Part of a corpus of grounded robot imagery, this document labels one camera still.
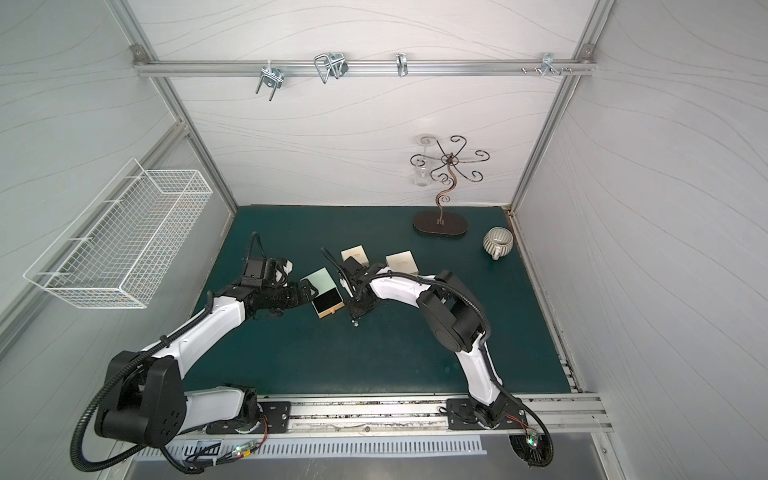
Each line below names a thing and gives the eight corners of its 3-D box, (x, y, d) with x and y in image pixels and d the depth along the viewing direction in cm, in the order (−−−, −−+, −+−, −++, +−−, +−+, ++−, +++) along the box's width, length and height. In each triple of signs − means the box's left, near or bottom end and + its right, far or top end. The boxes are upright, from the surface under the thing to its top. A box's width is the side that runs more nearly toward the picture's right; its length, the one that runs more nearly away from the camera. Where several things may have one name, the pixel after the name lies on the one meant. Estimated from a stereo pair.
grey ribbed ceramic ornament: (486, 263, 105) (492, 252, 100) (480, 237, 113) (484, 226, 108) (512, 263, 106) (518, 252, 100) (504, 237, 113) (509, 226, 108)
